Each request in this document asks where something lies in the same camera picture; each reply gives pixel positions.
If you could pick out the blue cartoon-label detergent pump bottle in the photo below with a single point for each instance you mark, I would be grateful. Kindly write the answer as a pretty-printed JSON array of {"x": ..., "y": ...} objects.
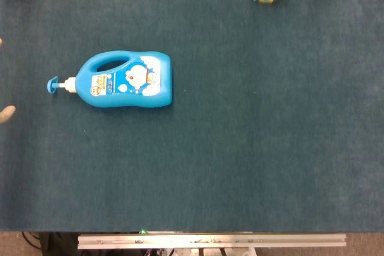
[{"x": 99, "y": 97}]

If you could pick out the blue felt table mat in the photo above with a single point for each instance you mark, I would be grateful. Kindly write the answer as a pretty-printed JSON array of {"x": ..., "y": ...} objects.
[{"x": 240, "y": 118}]

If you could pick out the aluminium profile rail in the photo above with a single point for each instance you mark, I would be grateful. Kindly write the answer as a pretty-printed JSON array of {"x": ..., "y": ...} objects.
[{"x": 210, "y": 241}]

